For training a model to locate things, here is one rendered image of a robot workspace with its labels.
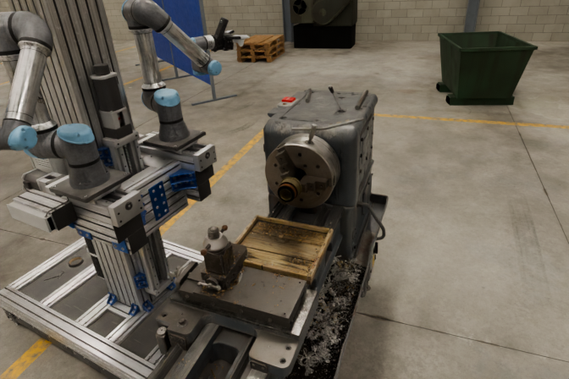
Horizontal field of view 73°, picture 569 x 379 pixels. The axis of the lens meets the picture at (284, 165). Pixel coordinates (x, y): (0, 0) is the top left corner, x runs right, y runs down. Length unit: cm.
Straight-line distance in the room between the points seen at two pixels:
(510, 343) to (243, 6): 1136
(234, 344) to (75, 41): 131
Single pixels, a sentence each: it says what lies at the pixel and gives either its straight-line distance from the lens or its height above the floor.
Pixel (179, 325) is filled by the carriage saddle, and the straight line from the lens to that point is 134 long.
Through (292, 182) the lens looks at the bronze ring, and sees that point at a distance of 155.
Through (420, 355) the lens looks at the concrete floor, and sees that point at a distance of 241.
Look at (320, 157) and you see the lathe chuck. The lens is 158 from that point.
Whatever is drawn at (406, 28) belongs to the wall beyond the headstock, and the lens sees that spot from 1143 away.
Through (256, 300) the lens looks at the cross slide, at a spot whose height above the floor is 97.
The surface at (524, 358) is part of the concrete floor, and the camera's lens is 258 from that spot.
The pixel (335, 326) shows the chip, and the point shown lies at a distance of 172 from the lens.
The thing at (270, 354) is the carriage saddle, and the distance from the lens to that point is 123.
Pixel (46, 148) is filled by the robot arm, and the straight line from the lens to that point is 171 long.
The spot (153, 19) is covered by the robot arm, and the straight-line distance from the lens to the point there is 188.
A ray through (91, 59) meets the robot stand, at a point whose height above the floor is 159.
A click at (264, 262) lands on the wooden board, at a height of 88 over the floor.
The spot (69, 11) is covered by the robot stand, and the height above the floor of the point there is 178.
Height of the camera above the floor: 188
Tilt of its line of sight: 27 degrees down
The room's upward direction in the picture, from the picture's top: 3 degrees counter-clockwise
